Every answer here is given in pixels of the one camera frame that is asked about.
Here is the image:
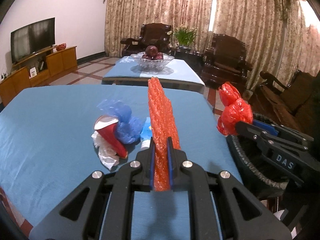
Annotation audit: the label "blue tablecloth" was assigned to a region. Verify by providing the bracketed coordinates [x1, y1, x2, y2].
[1, 85, 240, 226]

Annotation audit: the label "black flat television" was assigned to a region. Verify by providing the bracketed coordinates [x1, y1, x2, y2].
[10, 17, 55, 63]

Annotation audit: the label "red paper cup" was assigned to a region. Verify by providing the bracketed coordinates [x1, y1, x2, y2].
[94, 115, 128, 159]

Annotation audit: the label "dark wooden sofa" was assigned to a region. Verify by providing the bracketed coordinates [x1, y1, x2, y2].
[249, 70, 319, 138]

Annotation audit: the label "green potted plant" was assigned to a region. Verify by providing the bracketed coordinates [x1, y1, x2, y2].
[166, 25, 197, 47]

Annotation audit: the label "red apple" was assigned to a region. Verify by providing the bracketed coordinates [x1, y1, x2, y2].
[145, 46, 158, 57]

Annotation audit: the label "far dark wooden armchair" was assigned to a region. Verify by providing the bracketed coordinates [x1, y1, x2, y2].
[120, 23, 171, 57]

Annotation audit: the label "glass fruit bowl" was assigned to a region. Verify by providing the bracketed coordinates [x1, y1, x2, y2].
[130, 52, 174, 72]

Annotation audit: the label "crumpled white tissue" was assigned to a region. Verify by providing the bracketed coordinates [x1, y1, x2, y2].
[91, 131, 120, 170]

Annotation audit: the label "blue plastic bag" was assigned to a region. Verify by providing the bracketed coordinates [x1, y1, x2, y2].
[97, 99, 143, 144]

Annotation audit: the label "red plastic bag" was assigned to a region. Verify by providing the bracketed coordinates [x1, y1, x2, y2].
[217, 82, 253, 136]

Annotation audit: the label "wooden TV cabinet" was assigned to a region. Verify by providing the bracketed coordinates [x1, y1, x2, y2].
[1, 46, 78, 106]

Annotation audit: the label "dark wooden armchair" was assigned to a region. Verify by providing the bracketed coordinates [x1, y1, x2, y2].
[120, 23, 171, 57]
[201, 34, 253, 94]

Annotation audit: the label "coffee table with blue cloth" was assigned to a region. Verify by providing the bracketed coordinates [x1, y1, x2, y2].
[101, 56, 205, 94]

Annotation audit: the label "black trash bin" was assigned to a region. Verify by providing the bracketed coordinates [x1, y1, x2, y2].
[226, 135, 289, 200]

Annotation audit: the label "beige patterned curtains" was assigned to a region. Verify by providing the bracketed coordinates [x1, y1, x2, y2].
[104, 0, 319, 89]

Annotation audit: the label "red bowl on cabinet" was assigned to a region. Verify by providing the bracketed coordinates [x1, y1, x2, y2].
[55, 43, 67, 51]

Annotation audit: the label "orange foam net sleeve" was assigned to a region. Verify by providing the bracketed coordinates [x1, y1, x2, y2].
[148, 77, 181, 191]

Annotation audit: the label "blue white tube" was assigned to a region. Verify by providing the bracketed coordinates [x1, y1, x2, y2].
[140, 117, 152, 150]

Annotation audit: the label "near dark wooden armchair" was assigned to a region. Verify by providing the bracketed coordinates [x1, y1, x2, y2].
[201, 34, 253, 94]

